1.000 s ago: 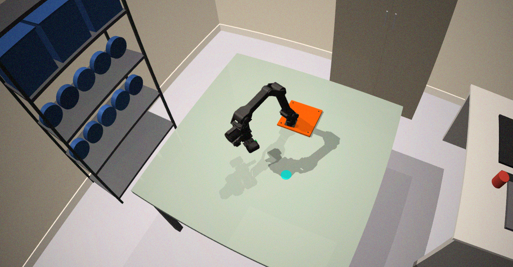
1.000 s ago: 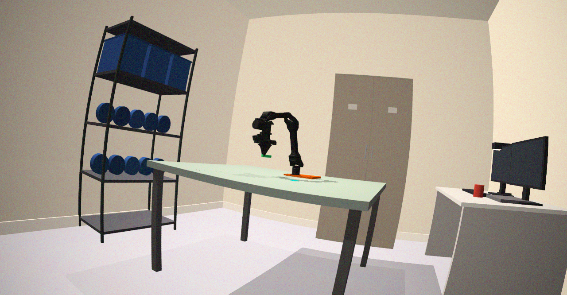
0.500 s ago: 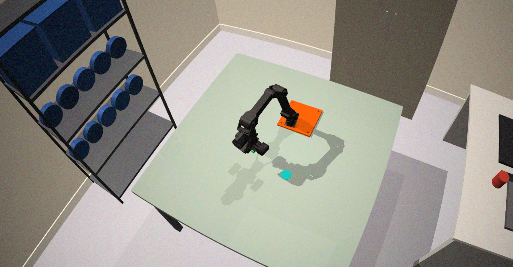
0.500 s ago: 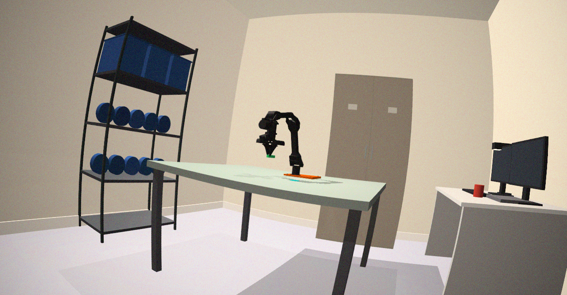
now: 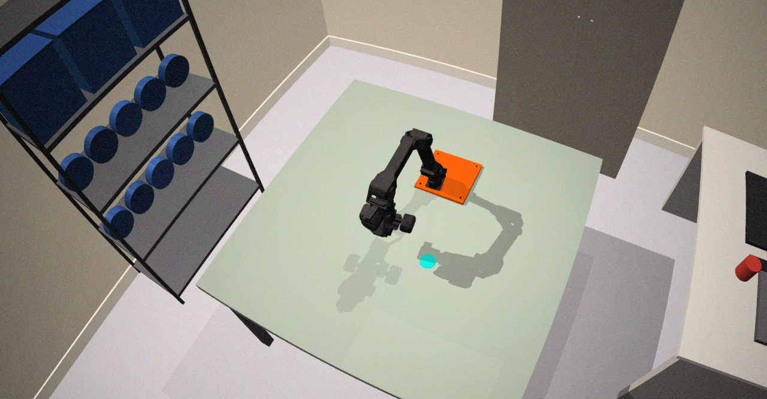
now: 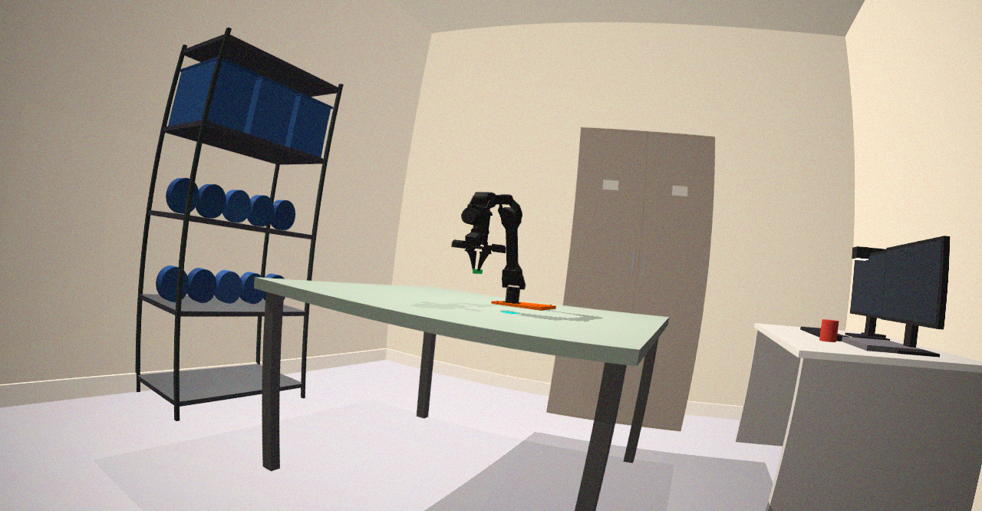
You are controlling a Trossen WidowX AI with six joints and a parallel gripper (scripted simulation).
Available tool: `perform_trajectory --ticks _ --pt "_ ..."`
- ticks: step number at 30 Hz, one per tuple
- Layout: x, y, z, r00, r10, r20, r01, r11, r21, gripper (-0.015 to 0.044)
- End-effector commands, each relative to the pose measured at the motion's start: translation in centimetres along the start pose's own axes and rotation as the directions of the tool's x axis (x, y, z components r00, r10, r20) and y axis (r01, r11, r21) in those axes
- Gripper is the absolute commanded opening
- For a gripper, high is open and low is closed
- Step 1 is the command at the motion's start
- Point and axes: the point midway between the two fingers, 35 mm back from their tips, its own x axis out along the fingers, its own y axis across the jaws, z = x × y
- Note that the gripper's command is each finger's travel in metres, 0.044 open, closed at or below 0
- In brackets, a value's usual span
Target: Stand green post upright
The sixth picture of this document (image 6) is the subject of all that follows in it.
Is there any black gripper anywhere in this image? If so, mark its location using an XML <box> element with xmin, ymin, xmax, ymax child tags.
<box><xmin>451</xmin><ymin>226</ymin><xmax>506</xmax><ymax>271</ymax></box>

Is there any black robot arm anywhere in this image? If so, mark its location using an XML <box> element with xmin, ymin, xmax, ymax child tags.
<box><xmin>461</xmin><ymin>192</ymin><xmax>526</xmax><ymax>304</ymax></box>

